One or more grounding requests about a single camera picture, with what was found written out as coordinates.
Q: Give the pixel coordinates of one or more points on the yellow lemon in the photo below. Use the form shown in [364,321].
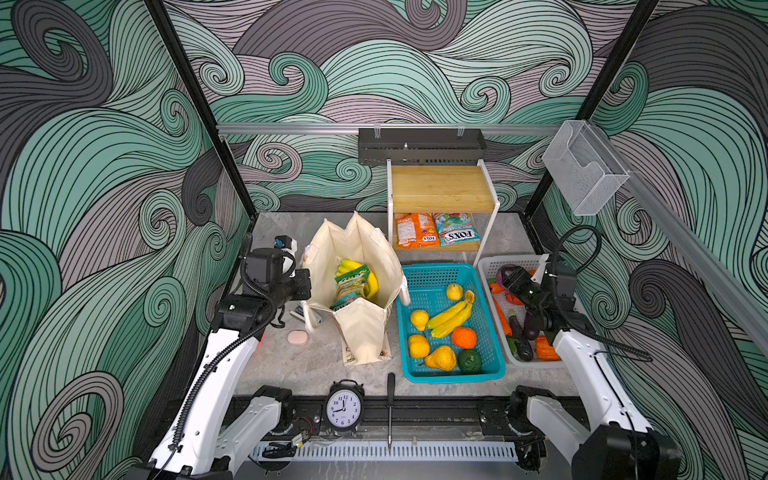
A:
[419,319]
[454,292]

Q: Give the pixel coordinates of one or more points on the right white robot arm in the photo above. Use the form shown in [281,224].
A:
[618,442]

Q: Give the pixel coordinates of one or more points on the black metal wall tray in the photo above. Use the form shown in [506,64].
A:
[420,146]

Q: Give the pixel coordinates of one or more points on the orange carrot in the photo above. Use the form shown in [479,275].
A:
[497,290]

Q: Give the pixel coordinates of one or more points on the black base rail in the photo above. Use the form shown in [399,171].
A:
[491,415]

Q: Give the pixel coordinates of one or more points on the black handled screwdriver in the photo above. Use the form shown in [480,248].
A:
[391,383]

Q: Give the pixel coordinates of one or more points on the yellow green candy bag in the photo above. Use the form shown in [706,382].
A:
[352,282]

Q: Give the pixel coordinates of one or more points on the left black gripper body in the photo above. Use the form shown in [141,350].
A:
[295,288]

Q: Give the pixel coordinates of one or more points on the pink round sponge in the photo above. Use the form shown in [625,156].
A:
[297,338]

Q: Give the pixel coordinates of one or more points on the teal plastic fruit basket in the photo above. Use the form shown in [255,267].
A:
[426,286]

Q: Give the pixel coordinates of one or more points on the green avocado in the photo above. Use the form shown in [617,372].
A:
[469,362]

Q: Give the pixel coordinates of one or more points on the green Fox's candy bag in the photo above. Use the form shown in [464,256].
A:
[455,228]

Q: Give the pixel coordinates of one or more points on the orange mini pumpkin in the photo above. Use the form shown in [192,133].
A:
[544,350]

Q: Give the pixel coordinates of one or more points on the yellow lemon top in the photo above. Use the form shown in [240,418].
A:
[454,292]

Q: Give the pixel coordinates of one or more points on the white plastic vegetable basket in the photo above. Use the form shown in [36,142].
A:
[488,268]

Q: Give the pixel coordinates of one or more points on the white slotted cable duct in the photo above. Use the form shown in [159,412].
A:
[430,451]

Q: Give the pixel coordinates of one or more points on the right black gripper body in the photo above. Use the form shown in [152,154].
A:
[530,292]

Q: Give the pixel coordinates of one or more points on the orange tangerine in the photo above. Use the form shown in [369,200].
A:
[464,338]

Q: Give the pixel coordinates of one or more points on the yellow orange bottom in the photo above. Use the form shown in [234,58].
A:
[418,347]

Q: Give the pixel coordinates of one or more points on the red tomato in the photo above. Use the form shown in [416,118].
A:
[512,299]

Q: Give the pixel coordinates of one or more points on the dark green cucumber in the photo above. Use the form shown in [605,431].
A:
[517,341]

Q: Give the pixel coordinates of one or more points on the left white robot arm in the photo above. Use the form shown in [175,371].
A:
[198,445]

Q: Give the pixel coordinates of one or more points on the black alarm clock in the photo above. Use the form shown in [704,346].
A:
[344,406]

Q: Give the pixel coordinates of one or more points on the cream canvas grocery bag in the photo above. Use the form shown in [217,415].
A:
[362,324]

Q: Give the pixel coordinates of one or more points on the yellow pear front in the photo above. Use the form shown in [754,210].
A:
[443,358]

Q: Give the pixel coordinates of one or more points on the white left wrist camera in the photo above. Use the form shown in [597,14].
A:
[286,244]

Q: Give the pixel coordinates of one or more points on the purple eggplant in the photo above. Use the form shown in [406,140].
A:
[531,326]

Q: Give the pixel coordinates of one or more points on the large yellow banana bunch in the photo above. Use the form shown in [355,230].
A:
[372,287]

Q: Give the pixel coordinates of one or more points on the white wooden two-tier shelf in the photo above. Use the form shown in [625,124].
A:
[442,188]

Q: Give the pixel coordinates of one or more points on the red green candy bag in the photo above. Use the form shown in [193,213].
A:
[346,299]

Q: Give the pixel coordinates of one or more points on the clear plastic wall holder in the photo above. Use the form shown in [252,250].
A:
[585,167]

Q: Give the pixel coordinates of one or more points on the small yellow banana bunch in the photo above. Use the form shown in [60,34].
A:
[447,321]

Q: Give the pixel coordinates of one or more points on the white grey stapler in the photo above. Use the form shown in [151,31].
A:
[298,313]

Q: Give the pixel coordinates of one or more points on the orange Fox's candy bag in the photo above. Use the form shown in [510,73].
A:
[416,230]

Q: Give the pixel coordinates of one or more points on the purple onion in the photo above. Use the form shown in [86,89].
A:
[508,276]

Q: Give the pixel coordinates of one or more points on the yellow lemon middle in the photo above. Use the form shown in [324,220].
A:
[419,319]

